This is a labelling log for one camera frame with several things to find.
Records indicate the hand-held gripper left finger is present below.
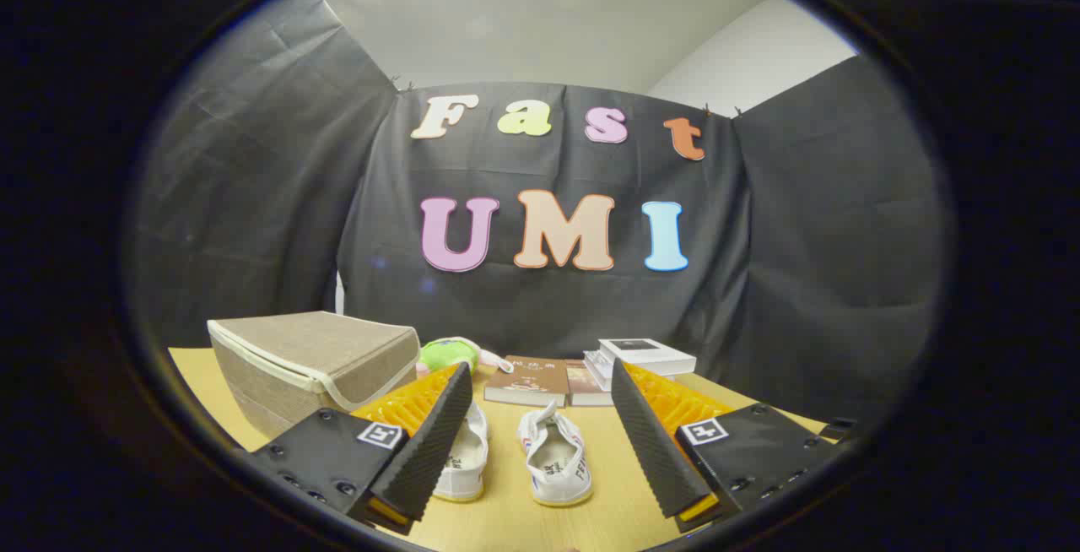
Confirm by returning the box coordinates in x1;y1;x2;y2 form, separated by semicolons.
249;362;475;536

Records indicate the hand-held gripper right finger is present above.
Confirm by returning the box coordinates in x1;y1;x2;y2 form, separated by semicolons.
609;358;845;533

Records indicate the white canvas shoe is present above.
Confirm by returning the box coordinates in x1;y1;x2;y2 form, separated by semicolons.
517;400;594;508
432;400;490;503

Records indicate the beige fabric storage box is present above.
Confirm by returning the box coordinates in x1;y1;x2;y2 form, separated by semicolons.
207;310;421;441

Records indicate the green and pink plush toy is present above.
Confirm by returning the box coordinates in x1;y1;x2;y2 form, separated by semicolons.
418;336;514;376

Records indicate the thin brown book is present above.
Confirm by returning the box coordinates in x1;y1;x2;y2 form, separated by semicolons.
565;360;617;408

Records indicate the white book with grey spine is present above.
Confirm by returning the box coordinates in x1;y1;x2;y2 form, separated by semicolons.
582;349;676;392

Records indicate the brown book with illustrated cover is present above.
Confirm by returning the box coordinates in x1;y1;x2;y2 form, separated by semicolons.
483;355;570;408

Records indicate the black backdrop cloth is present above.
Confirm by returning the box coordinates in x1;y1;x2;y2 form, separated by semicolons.
127;0;946;426

